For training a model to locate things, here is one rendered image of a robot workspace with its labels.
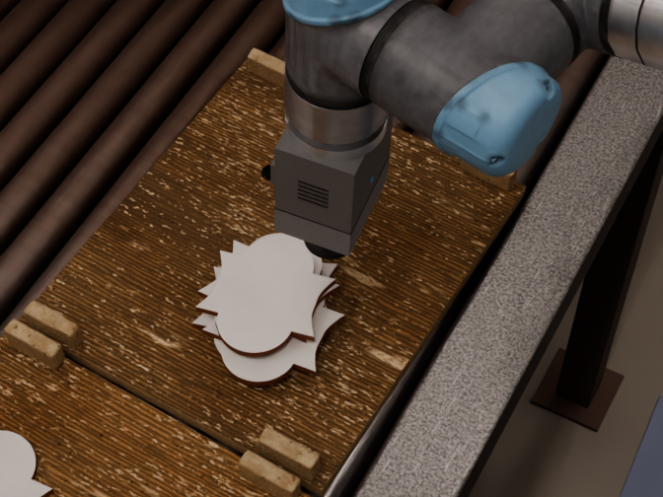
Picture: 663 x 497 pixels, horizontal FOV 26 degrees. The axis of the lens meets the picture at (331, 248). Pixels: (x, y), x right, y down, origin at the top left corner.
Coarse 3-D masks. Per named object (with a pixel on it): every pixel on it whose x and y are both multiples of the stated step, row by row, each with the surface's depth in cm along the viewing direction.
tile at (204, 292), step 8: (296, 240) 142; (240, 248) 141; (320, 264) 140; (320, 272) 139; (216, 280) 139; (208, 288) 138; (336, 288) 139; (200, 296) 139; (328, 296) 138; (216, 320) 136
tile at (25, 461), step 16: (0, 432) 132; (0, 448) 131; (16, 448) 131; (32, 448) 131; (0, 464) 130; (16, 464) 130; (32, 464) 130; (0, 480) 129; (16, 480) 129; (32, 480) 129; (0, 496) 128; (16, 496) 128; (32, 496) 128
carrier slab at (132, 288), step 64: (192, 128) 154; (256, 128) 154; (192, 192) 149; (256, 192) 149; (384, 192) 149; (448, 192) 149; (512, 192) 149; (128, 256) 144; (192, 256) 144; (384, 256) 144; (448, 256) 144; (128, 320) 140; (192, 320) 140; (384, 320) 140; (128, 384) 136; (192, 384) 136; (320, 384) 136; (384, 384) 136; (256, 448) 132; (320, 448) 132
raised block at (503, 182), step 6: (462, 162) 150; (462, 168) 151; (468, 168) 150; (474, 168) 149; (474, 174) 150; (480, 174) 149; (510, 174) 147; (516, 174) 149; (486, 180) 150; (492, 180) 149; (498, 180) 149; (504, 180) 148; (510, 180) 148; (498, 186) 149; (504, 186) 149; (510, 186) 149
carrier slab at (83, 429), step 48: (0, 384) 136; (48, 384) 136; (96, 384) 136; (48, 432) 133; (96, 432) 133; (144, 432) 133; (192, 432) 133; (48, 480) 130; (96, 480) 130; (144, 480) 130; (192, 480) 130; (240, 480) 130
